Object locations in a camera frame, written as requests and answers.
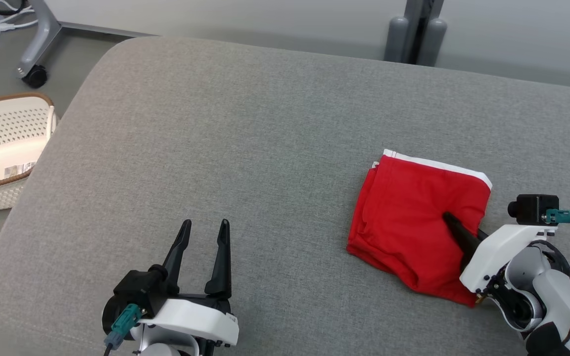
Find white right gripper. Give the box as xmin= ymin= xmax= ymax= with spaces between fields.
xmin=442 ymin=213 xmax=558 ymax=295

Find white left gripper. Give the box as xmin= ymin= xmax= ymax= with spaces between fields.
xmin=139 ymin=219 xmax=240 ymax=347

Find red shorts with white stripes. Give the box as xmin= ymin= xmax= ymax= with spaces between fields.
xmin=347 ymin=148 xmax=493 ymax=309

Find white perforated laundry basket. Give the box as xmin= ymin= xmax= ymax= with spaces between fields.
xmin=0 ymin=92 xmax=58 ymax=213

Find black caster wheel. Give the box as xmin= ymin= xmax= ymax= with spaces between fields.
xmin=22 ymin=65 xmax=48 ymax=90

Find grey metal furniture leg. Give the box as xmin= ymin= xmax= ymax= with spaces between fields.
xmin=16 ymin=0 xmax=63 ymax=81

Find grey cylindrical post foot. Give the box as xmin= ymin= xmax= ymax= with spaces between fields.
xmin=384 ymin=16 xmax=410 ymax=63
xmin=416 ymin=18 xmax=448 ymax=68

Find grey metal partition post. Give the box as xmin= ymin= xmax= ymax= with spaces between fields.
xmin=404 ymin=0 xmax=445 ymax=65

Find grey partition base rail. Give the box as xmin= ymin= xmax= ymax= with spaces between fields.
xmin=59 ymin=21 xmax=160 ymax=39

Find white power cable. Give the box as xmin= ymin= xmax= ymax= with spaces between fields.
xmin=0 ymin=5 xmax=39 ymax=33

